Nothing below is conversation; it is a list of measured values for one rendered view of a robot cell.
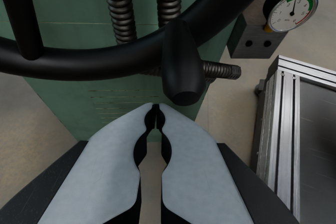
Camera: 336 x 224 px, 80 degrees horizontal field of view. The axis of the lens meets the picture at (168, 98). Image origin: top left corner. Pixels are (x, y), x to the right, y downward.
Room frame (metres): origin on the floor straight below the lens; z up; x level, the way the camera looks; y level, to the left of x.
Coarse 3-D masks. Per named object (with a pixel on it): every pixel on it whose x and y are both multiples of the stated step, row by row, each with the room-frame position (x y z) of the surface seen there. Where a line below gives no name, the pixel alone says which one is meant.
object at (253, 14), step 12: (264, 0) 0.36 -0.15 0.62; (252, 12) 0.32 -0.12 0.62; (240, 24) 0.31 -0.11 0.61; (252, 24) 0.29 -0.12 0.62; (264, 24) 0.29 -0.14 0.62; (240, 36) 0.29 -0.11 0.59; (252, 36) 0.29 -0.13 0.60; (264, 36) 0.30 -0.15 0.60; (276, 36) 0.30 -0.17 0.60; (228, 48) 0.31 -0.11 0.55; (240, 48) 0.29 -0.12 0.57; (252, 48) 0.29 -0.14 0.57; (264, 48) 0.30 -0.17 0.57
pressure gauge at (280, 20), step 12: (276, 0) 0.27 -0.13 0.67; (288, 0) 0.27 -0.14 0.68; (300, 0) 0.27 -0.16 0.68; (312, 0) 0.27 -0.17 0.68; (264, 12) 0.28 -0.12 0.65; (276, 12) 0.26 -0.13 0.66; (288, 12) 0.27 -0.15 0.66; (300, 12) 0.27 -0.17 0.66; (312, 12) 0.27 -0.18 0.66; (276, 24) 0.27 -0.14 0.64; (288, 24) 0.27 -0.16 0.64; (300, 24) 0.27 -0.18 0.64
